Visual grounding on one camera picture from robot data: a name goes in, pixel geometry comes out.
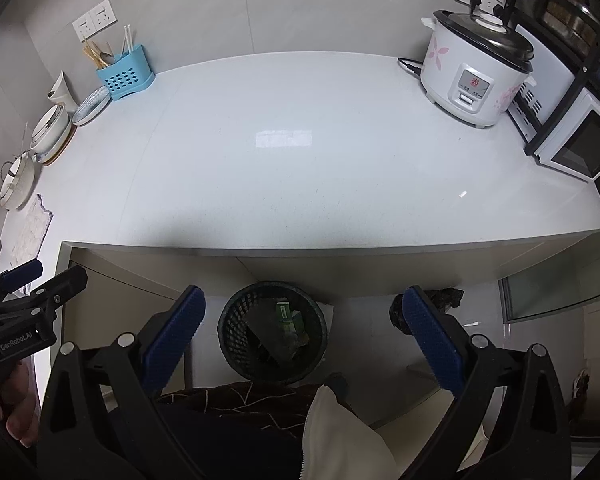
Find black power cable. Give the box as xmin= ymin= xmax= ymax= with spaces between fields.
xmin=397 ymin=57 xmax=426 ymax=81

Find blue plastic utensil holder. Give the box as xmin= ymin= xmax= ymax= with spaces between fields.
xmin=96 ymin=44 xmax=156 ymax=101

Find white floral rice cooker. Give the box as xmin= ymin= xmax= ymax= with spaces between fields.
xmin=420 ymin=9 xmax=537 ymax=128

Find white ceramic pot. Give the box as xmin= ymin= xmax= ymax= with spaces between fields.
xmin=0 ymin=152 xmax=36 ymax=211

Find chopsticks and spoon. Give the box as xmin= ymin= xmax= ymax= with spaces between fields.
xmin=82 ymin=40 xmax=112 ymax=70

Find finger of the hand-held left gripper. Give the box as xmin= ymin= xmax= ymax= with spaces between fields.
xmin=0 ymin=265 xmax=89 ymax=333
xmin=0 ymin=259 xmax=43 ymax=307

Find green white cardboard box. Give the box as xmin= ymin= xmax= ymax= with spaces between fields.
xmin=275 ymin=300 xmax=307 ymax=334

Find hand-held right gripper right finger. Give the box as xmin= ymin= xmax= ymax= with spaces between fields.
xmin=402 ymin=285 xmax=576 ymax=480

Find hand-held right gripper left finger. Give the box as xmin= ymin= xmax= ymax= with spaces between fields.
xmin=37 ymin=285 xmax=207 ymax=480

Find white microwave oven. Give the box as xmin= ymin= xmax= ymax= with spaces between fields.
xmin=507 ymin=22 xmax=600 ymax=183

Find round wooden board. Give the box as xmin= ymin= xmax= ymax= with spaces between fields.
xmin=37 ymin=125 xmax=78 ymax=166

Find white ceramic vase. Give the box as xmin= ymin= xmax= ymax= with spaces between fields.
xmin=48 ymin=71 xmax=78 ymax=113

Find black plastic bag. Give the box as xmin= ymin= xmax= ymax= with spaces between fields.
xmin=390 ymin=287 xmax=466 ymax=336

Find person's left hand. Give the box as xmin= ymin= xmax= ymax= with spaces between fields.
xmin=0 ymin=357 xmax=43 ymax=448

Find white dish cloth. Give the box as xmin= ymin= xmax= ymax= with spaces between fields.
xmin=11 ymin=194 xmax=53 ymax=262

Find black metal rack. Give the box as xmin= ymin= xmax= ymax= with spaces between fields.
xmin=502 ymin=0 xmax=600 ymax=157

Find person's grey slipper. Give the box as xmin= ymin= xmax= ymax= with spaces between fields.
xmin=326 ymin=371 xmax=351 ymax=396

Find steel pot with glass lid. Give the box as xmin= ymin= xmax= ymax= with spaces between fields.
xmin=537 ymin=0 xmax=600 ymax=46

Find black mesh waste basket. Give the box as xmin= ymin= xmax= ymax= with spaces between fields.
xmin=217 ymin=281 xmax=328 ymax=383

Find blue striped plate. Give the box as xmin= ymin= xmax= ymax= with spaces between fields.
xmin=72 ymin=86 xmax=112 ymax=127

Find person's dark patterned trousers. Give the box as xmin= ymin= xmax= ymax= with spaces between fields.
xmin=157 ymin=380 xmax=361 ymax=480

